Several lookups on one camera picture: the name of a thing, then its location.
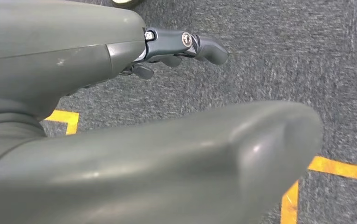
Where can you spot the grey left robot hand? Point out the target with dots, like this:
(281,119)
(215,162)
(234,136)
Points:
(166,170)

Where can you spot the yellow floor tape square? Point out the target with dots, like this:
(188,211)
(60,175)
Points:
(342,168)
(67,119)

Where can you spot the dark round disc pale centre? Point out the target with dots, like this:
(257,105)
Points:
(126,2)

